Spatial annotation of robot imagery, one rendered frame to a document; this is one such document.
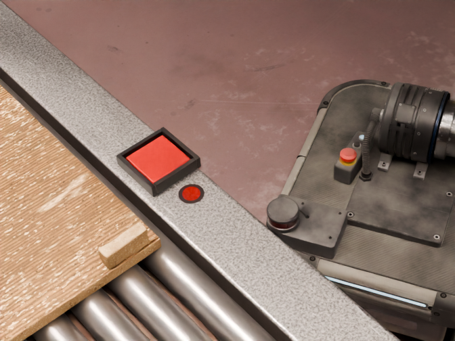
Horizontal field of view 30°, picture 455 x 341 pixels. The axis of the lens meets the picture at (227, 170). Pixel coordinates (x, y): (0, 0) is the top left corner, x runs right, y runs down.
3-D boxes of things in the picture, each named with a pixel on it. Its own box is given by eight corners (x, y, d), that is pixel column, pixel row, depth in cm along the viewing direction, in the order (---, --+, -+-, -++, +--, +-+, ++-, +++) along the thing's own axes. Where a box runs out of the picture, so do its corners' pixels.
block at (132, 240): (142, 235, 97) (139, 219, 95) (152, 243, 96) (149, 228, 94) (100, 262, 95) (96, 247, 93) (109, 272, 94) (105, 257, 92)
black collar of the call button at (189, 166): (164, 135, 111) (163, 126, 110) (201, 166, 107) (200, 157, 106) (117, 164, 108) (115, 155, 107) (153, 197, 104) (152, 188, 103)
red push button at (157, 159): (163, 141, 110) (162, 134, 109) (192, 166, 107) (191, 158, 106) (126, 164, 108) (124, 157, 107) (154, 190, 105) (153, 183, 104)
